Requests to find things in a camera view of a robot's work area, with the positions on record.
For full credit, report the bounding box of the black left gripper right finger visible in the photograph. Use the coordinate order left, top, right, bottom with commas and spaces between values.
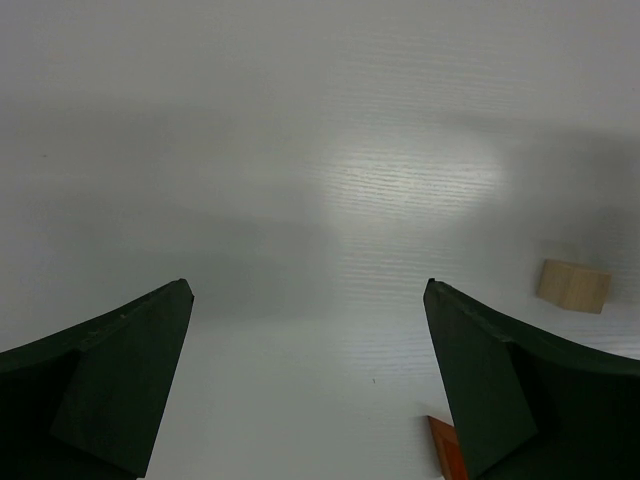
423, 279, 639, 479

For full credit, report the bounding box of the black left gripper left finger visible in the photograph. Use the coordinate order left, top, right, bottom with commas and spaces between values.
1, 279, 194, 479

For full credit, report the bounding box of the red-brown triangle wood block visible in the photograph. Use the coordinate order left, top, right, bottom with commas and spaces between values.
427, 416, 469, 480

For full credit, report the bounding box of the light wood cube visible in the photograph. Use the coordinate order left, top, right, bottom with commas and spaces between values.
536, 259, 612, 314

